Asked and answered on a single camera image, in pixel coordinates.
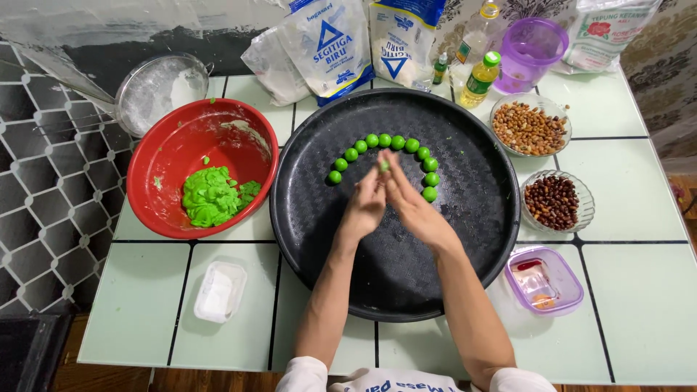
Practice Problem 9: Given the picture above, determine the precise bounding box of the clear bottle yellow cap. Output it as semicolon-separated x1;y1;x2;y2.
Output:
450;0;502;93

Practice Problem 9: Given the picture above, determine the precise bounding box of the glass bowl with pale peanuts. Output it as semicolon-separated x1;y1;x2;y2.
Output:
489;93;572;159

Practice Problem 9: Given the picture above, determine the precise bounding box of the glass bowl with dark peanuts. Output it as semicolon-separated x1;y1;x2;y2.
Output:
520;169;596;235

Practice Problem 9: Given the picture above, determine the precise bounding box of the purple plastic cup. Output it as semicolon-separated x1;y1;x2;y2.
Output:
493;17;570;96

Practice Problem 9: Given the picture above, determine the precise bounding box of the person's white shirt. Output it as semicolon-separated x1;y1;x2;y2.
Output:
275;356;559;392

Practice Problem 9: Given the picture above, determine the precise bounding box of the green dough lump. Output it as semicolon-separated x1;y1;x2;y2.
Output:
181;166;262;229

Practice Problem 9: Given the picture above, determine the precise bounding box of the black furniture piece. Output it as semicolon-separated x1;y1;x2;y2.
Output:
0;305;77;392

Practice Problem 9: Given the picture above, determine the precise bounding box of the person's left hand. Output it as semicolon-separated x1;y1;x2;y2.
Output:
334;162;390;247

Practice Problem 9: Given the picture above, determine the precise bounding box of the metal flour sieve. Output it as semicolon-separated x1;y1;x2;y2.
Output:
114;52;214;138

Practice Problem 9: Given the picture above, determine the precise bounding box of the white flour bag blue triangle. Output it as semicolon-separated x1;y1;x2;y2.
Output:
278;0;376;107
368;0;447;90

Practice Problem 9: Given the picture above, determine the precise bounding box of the row of green dough balls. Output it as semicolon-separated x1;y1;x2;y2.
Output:
327;133;441;203

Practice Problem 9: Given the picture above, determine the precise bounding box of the clear plastic bag of flour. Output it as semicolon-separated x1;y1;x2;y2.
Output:
241;27;314;107

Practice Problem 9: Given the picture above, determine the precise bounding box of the person's right hand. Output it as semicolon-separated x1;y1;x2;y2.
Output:
379;150;465;257

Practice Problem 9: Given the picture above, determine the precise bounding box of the black round tray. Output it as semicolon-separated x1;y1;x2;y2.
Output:
269;88;522;323

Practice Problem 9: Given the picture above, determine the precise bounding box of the white flour bag red flower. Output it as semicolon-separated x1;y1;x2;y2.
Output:
551;0;664;75

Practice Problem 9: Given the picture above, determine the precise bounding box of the purple lidded plastic container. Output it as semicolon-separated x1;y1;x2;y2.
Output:
504;245;585;318

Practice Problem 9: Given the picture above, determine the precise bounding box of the red plastic bowl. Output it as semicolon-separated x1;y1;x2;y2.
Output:
126;98;280;240

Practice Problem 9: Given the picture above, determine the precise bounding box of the small white rectangular container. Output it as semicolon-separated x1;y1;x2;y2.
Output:
193;261;248;324

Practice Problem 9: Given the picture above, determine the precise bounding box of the oil bottle green cap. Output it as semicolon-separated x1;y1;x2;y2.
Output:
459;51;502;109

